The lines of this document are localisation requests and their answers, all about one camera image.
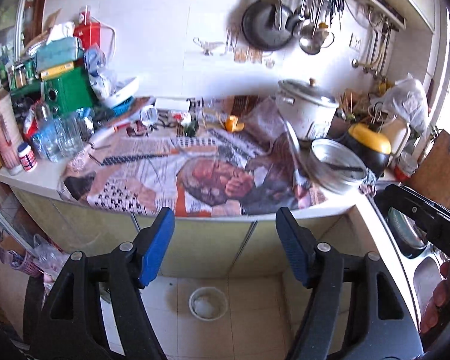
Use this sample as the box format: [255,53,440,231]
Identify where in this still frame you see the blue white plastic bag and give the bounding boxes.
[83,45,117,100]

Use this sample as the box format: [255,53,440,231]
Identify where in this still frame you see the white flat box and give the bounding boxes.
[154,97,190,112]

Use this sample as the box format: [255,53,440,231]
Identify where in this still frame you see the white electric rice cooker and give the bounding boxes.
[275,78,340,141]

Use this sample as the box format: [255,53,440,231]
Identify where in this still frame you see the red box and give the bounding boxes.
[74,19,100,51]

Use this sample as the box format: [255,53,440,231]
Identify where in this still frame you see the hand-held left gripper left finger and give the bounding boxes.
[30,207,175,360]

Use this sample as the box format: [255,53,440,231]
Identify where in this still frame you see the brass water pipes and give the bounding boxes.
[352,26,393,82]

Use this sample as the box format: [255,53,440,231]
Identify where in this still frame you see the white cable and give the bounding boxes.
[92,26,117,69]

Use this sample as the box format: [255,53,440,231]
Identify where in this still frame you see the white handled knife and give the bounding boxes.
[88,122,133,147]

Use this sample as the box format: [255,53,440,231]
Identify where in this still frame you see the metal pot with steamer insert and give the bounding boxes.
[309,138,368,196]

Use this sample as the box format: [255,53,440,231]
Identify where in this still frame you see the yellow black kettle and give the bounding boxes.
[347,123,392,177]

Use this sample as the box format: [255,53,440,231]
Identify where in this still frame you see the blue colander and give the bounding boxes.
[110,96,135,115]

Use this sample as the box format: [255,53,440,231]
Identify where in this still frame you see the white plastic basin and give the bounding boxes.
[101,76,140,109]

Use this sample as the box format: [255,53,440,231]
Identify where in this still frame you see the green rimmed bowl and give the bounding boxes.
[387,207,429,259]

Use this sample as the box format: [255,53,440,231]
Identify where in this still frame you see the teal tissue box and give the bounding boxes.
[35,37,84,72]

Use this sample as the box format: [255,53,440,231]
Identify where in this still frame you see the black spoon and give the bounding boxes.
[324,160,364,174]

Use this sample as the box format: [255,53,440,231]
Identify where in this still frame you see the black frying pan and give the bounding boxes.
[241,0,295,51]

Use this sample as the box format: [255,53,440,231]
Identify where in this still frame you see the bundle of wooden skewers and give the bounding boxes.
[339,88,376,121]

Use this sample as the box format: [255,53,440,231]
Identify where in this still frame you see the clear glass cup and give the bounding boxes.
[54,114,85,155]

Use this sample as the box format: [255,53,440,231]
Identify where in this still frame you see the steel ladle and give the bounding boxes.
[299,0,322,55]

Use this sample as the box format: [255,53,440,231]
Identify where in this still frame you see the white water heater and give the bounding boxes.
[352,0,407,31]

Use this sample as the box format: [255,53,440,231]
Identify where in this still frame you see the white floor bin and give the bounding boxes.
[188,287,229,322]

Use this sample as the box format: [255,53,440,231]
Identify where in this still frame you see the yellow rimmed strainer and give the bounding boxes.
[317,22,335,50]

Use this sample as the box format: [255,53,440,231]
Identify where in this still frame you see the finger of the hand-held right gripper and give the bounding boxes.
[383,183,442,230]

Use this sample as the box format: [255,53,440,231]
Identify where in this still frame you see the clear plastic bottle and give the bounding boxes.
[32,101,62,163]

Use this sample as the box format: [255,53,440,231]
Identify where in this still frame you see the red lidded container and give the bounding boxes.
[394,154,419,182]

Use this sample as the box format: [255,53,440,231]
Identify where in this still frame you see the yellow lower cabinet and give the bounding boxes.
[11,185,361,279]

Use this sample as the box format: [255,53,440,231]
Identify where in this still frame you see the white plastic jug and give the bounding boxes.
[380,118,411,158]

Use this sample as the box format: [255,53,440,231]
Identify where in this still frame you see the pink basket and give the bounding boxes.
[0,232,46,283]

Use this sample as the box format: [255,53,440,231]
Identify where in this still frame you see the steel sink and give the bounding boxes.
[409,247,448,331]

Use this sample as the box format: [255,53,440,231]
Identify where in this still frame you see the wooden cutting board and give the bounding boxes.
[410,129,450,211]

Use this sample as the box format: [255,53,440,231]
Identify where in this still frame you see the green box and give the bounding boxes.
[40,67,99,115]

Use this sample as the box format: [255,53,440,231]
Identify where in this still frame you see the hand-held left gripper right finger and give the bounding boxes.
[275,207,422,360]

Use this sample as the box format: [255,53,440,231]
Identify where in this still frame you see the orange peel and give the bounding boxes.
[225,115,245,133]

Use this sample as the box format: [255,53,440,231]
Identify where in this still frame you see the yellow flat box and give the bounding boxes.
[40,62,75,81]

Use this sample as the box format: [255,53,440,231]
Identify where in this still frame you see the person's right hand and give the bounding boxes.
[419,260,450,335]

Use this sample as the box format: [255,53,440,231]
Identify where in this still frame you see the white bottle with red label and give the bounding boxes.
[17,143,38,172]

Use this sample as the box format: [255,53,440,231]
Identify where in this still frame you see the metal cooker lid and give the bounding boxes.
[278,78,340,109]

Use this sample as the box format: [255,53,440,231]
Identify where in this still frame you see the glass pot lid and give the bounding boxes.
[285,120,312,196]

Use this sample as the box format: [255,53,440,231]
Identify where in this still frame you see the pink thermos jug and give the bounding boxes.
[0,90,25,170]

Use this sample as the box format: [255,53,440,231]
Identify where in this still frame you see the white tissue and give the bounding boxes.
[47,22,76,44]

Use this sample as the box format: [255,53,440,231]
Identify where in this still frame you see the newspaper print table cloth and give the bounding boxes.
[58,95,361,218]

